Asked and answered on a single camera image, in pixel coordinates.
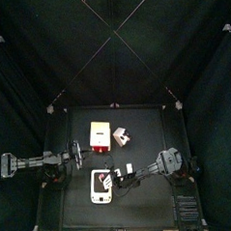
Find thin diagonal string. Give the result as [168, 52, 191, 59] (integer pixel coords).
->
[43, 0, 162, 108]
[74, 0, 183, 108]

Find cream box with red base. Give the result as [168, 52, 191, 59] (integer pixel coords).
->
[88, 120, 113, 154]

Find white red handheld device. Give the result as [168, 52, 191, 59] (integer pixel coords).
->
[88, 168, 114, 206]

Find white text label sticker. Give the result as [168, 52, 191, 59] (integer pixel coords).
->
[176, 193, 200, 224]

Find thin black cable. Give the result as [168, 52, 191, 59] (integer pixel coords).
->
[101, 152, 117, 170]
[112, 185, 142, 199]

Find white cube toy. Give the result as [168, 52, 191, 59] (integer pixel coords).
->
[111, 126, 134, 149]

